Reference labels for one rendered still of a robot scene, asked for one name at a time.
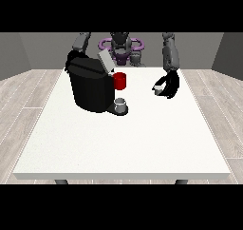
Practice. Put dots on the small grey cup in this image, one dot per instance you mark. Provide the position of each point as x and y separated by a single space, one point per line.
120 105

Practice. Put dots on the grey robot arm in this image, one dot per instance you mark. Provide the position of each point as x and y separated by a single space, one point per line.
170 51
81 42

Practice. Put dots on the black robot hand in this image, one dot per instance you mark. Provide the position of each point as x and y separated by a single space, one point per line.
71 58
171 82

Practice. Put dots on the small grey coffee pod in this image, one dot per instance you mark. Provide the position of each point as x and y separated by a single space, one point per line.
157 89

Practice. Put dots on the black coffee machine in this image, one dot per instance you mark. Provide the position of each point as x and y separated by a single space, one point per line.
90 85

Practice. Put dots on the pale grey machine lid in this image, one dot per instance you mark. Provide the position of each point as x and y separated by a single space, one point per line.
105 59

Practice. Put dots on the dark table leg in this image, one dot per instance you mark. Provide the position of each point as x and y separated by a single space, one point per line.
181 182
61 182

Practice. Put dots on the red pod holder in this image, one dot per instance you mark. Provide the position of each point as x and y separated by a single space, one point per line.
120 80

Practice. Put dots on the grey robot trunk purple rings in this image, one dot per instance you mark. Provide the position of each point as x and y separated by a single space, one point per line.
121 48

